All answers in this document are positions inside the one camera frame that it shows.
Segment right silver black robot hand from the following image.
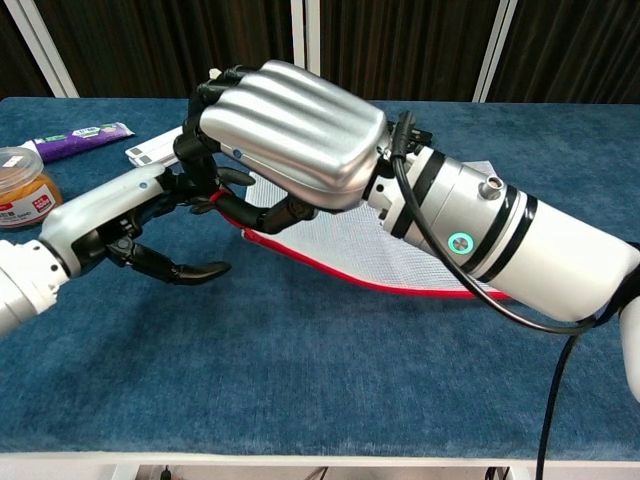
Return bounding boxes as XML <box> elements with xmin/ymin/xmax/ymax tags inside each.
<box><xmin>172</xmin><ymin>59</ymin><xmax>391</xmax><ymax>236</ymax></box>

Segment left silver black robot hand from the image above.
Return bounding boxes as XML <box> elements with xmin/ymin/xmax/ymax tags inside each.
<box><xmin>38</xmin><ymin>164</ymin><xmax>256</xmax><ymax>287</ymax></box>

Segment transparent mesh zipper pouch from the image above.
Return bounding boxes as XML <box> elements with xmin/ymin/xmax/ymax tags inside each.
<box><xmin>212</xmin><ymin>159</ymin><xmax>514</xmax><ymax>301</ymax></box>

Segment purple white toothpaste tube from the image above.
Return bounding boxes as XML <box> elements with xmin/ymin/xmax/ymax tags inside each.
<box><xmin>19</xmin><ymin>121</ymin><xmax>136</xmax><ymax>164</ymax></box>

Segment round clear jar orange contents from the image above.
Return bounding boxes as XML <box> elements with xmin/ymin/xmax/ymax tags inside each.
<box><xmin>0</xmin><ymin>146</ymin><xmax>64</xmax><ymax>230</ymax></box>

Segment white rectangular box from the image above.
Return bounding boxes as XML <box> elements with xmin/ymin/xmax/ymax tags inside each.
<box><xmin>124</xmin><ymin>125</ymin><xmax>186</xmax><ymax>166</ymax></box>

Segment black curtain panel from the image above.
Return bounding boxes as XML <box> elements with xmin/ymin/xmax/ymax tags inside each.
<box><xmin>487</xmin><ymin>0</ymin><xmax>640</xmax><ymax>106</ymax></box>
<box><xmin>319</xmin><ymin>0</ymin><xmax>501</xmax><ymax>104</ymax></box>
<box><xmin>0</xmin><ymin>0</ymin><xmax>54</xmax><ymax>101</ymax></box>
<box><xmin>34</xmin><ymin>0</ymin><xmax>294</xmax><ymax>99</ymax></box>

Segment blue table mat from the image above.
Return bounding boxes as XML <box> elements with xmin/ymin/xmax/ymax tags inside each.
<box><xmin>0</xmin><ymin>97</ymin><xmax>640</xmax><ymax>459</ymax></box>

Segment white frame post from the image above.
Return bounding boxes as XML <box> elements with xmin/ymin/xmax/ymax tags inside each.
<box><xmin>4</xmin><ymin>0</ymin><xmax>80</xmax><ymax>99</ymax></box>
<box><xmin>472</xmin><ymin>0</ymin><xmax>517</xmax><ymax>104</ymax></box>
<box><xmin>291</xmin><ymin>0</ymin><xmax>322</xmax><ymax>76</ymax></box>

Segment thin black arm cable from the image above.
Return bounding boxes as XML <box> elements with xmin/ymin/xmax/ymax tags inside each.
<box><xmin>392</xmin><ymin>110</ymin><xmax>614</xmax><ymax>336</ymax></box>

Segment thick black cable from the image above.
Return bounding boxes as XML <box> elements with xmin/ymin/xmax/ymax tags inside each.
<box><xmin>534</xmin><ymin>332</ymin><xmax>584</xmax><ymax>480</ymax></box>

